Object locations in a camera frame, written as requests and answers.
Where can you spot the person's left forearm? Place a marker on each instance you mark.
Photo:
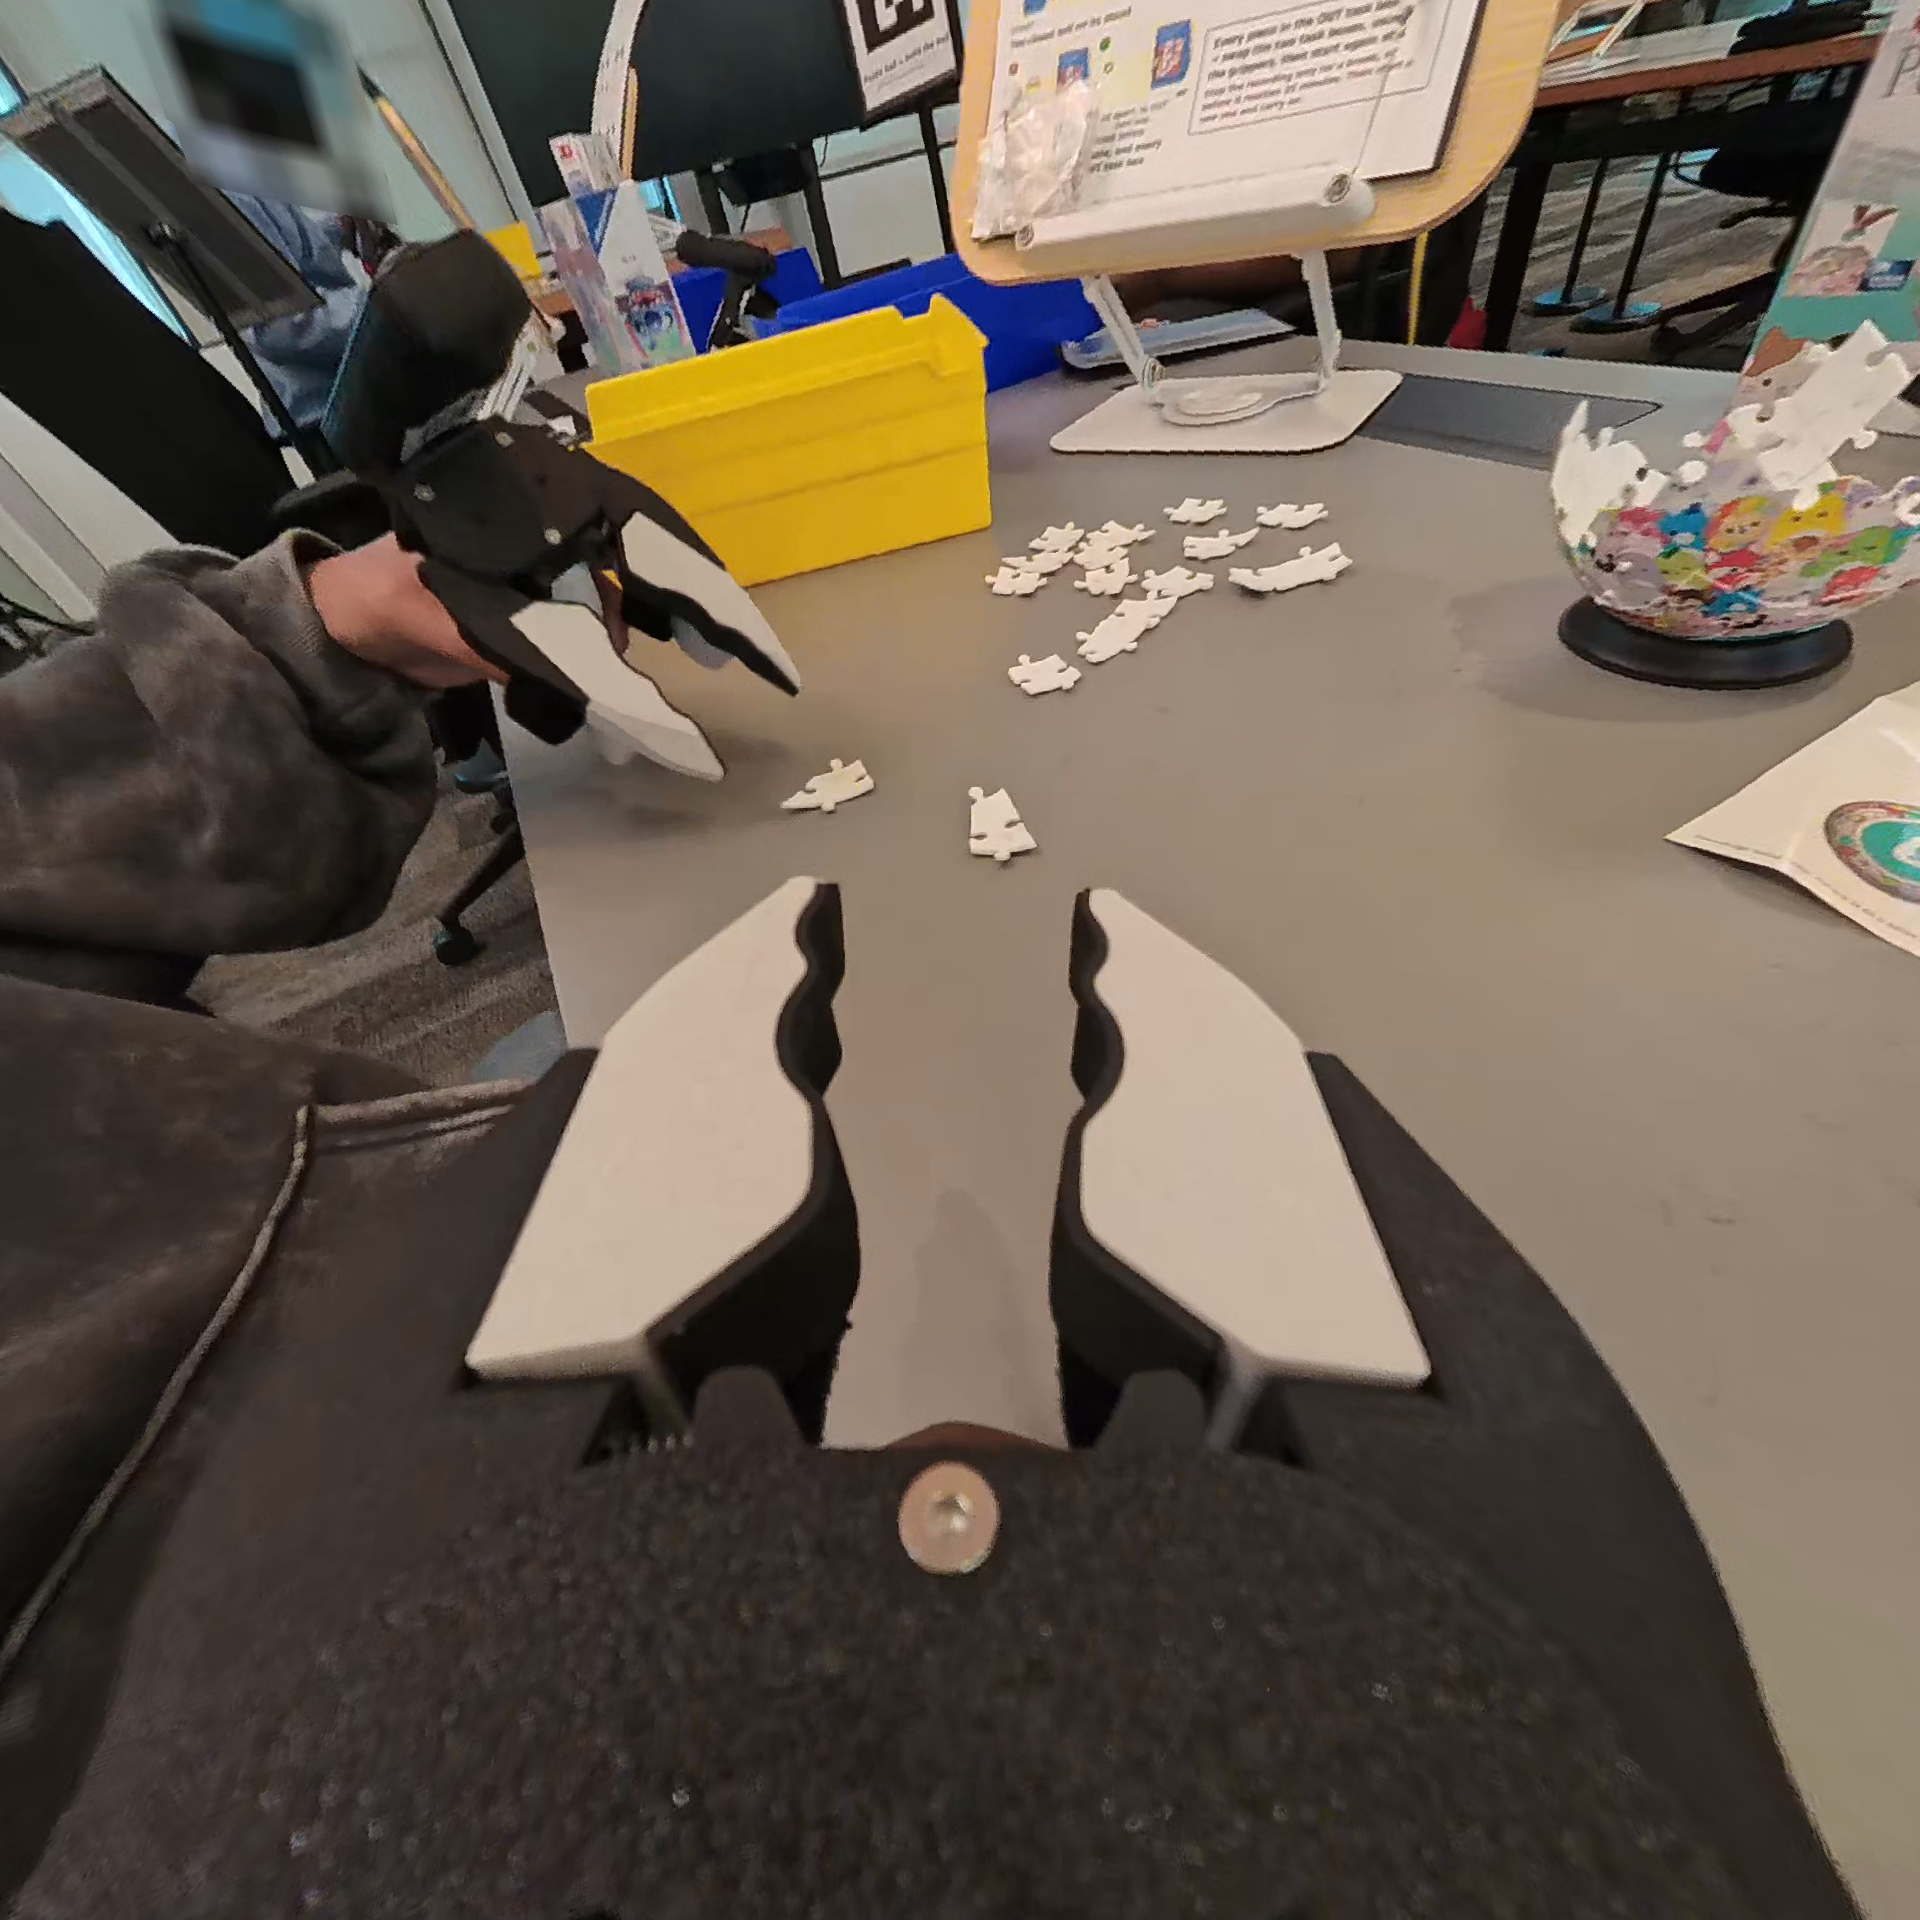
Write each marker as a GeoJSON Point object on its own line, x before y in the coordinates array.
{"type": "Point", "coordinates": [181, 750]}

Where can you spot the black mat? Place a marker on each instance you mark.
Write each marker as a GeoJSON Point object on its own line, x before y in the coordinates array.
{"type": "Point", "coordinates": [1517, 414]}

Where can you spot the blue storage bin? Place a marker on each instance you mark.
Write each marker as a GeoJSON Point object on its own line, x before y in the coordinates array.
{"type": "Point", "coordinates": [901, 317]}

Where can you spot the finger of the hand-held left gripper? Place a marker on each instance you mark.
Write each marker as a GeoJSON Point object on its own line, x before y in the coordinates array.
{"type": "Point", "coordinates": [632, 699]}
{"type": "Point", "coordinates": [720, 616]}

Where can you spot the clear bag of pieces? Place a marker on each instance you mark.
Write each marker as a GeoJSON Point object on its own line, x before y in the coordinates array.
{"type": "Point", "coordinates": [1037, 151]}

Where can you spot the white puzzle piece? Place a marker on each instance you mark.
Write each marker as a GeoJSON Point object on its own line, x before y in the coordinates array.
{"type": "Point", "coordinates": [999, 827]}
{"type": "Point", "coordinates": [833, 788]}

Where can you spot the person's dark clothing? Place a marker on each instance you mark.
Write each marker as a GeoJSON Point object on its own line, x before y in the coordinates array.
{"type": "Point", "coordinates": [181, 1292]}

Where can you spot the yellow box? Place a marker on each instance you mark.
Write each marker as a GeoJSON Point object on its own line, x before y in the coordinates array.
{"type": "Point", "coordinates": [796, 435]}

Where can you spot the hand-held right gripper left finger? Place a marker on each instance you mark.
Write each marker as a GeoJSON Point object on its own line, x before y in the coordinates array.
{"type": "Point", "coordinates": [661, 1200]}

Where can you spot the dark tilted screen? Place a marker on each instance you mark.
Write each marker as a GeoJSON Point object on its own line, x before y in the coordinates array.
{"type": "Point", "coordinates": [151, 195]}

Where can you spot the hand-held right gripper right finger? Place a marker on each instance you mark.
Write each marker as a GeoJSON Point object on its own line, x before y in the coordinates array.
{"type": "Point", "coordinates": [1246, 1200]}

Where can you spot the colourful puzzle ball box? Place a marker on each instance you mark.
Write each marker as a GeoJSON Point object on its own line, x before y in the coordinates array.
{"type": "Point", "coordinates": [1845, 181]}

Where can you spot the blue and white leaflets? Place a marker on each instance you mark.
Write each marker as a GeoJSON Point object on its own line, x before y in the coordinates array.
{"type": "Point", "coordinates": [615, 258]}

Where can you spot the white printed display board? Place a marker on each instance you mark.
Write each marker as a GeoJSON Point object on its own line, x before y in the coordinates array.
{"type": "Point", "coordinates": [1261, 122]}

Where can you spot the brown desk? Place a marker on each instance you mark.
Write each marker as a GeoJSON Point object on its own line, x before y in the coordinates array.
{"type": "Point", "coordinates": [1681, 76]}

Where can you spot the person's left hand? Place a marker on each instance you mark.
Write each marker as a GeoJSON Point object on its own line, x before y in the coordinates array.
{"type": "Point", "coordinates": [391, 616]}

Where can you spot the pile of loose puzzle pieces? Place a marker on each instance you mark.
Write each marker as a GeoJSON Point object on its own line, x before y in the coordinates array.
{"type": "Point", "coordinates": [1156, 572]}

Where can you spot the partly built white puzzle ball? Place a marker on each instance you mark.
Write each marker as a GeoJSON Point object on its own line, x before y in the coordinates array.
{"type": "Point", "coordinates": [1740, 511]}

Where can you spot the printed instruction sheet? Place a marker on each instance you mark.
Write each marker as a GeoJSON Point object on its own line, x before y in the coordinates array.
{"type": "Point", "coordinates": [1816, 827]}

